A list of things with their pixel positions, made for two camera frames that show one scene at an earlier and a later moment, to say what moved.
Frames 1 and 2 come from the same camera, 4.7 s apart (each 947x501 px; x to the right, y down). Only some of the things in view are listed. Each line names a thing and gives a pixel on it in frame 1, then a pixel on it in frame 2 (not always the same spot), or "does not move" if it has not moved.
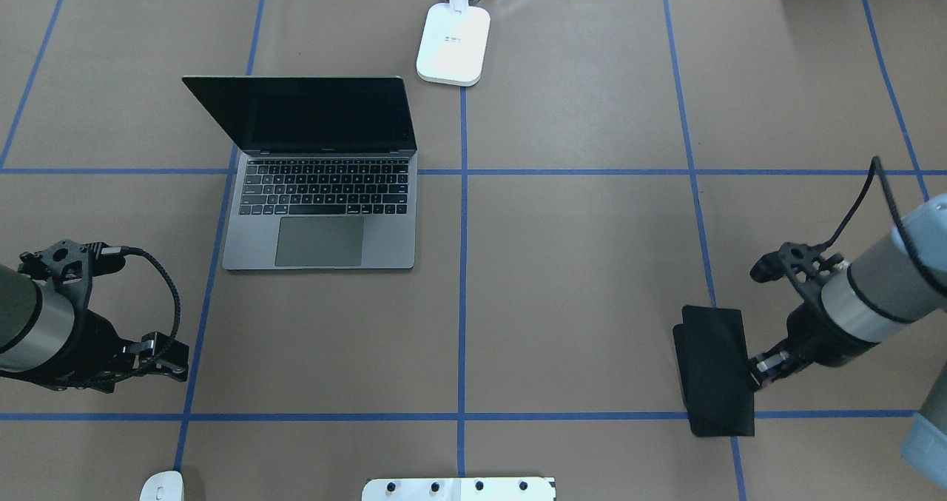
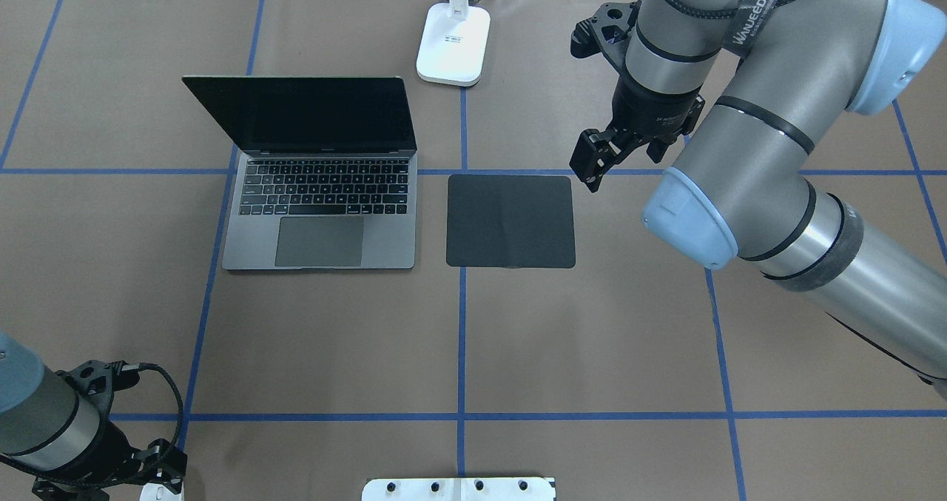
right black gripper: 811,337 → 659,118
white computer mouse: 163,486 does not move
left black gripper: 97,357 → 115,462
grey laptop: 327,177 does not move
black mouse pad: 715,370 → 510,221
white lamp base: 453,36 does not move
